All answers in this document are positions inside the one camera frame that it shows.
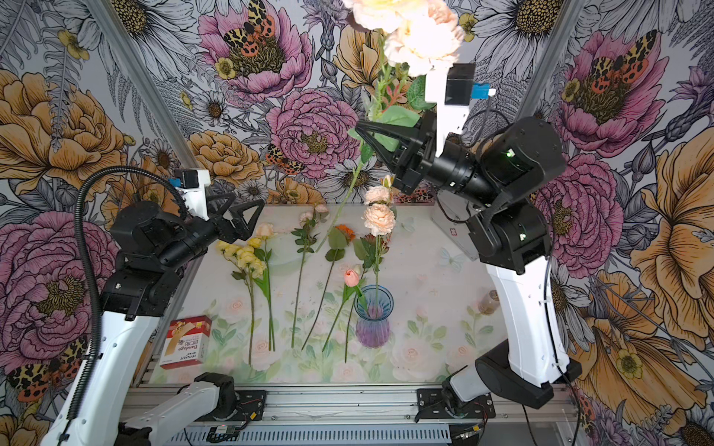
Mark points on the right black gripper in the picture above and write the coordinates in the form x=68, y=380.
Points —
x=410, y=159

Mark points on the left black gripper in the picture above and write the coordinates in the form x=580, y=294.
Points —
x=243, y=229

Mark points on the pink rosebud spray stem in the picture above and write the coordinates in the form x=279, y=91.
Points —
x=306, y=238

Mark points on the pale pink rose spray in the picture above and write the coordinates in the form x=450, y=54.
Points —
x=387, y=52

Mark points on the pink tulip stem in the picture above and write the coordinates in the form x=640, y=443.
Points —
x=353, y=277

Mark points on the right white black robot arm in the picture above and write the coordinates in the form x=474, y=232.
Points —
x=513, y=240

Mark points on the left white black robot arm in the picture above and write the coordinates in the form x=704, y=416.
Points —
x=155, y=246

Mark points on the blue purple glass vase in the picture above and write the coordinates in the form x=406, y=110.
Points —
x=374, y=306

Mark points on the peach rose stem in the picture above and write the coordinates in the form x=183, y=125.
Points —
x=265, y=232

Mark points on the yellow rose bunch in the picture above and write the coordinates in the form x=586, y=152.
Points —
x=249, y=263

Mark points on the white tulip left stem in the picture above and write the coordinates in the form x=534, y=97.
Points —
x=264, y=283

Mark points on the white tulip stem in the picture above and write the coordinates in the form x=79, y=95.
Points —
x=264, y=283
x=340, y=312

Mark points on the silver first aid case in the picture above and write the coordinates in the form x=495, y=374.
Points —
x=457, y=233

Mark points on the dark red gerbera stem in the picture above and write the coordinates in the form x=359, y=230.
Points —
x=363, y=248

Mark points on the orange gerbera stem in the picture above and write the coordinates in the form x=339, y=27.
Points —
x=338, y=239

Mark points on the white tulip right stem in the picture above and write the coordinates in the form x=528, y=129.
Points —
x=340, y=312

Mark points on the red white bandage box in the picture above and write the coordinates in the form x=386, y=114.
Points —
x=186, y=343

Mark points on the small clear bottle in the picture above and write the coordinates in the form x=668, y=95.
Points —
x=489, y=304

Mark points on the green circuit board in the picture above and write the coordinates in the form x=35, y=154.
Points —
x=223, y=434

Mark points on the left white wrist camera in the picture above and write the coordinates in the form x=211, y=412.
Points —
x=192, y=184

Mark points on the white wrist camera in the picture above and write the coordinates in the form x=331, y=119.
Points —
x=192, y=184
x=452, y=91

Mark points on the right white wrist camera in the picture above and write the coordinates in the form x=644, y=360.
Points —
x=452, y=91

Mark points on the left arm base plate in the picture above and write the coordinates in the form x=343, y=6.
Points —
x=245, y=406

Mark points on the aluminium front rail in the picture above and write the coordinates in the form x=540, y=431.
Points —
x=387, y=404

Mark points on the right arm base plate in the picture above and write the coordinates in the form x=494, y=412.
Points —
x=443, y=404

